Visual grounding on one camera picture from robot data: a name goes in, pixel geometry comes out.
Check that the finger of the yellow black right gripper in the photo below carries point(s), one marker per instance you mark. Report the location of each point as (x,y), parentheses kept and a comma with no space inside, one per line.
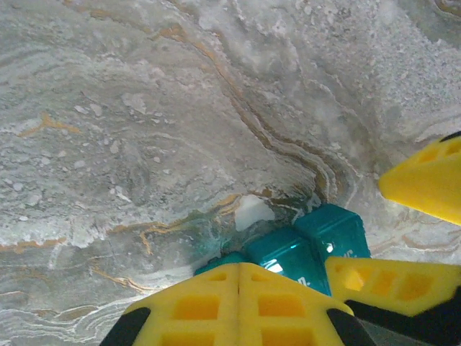
(428,184)
(392,284)

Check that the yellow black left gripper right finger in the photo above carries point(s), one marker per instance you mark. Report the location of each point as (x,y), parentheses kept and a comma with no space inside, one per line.
(284,313)

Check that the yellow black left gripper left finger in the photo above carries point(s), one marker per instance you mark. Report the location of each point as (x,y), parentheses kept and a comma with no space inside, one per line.
(194,313)

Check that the teal pill organizer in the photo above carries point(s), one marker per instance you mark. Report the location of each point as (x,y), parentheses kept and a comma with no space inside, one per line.
(309,248)

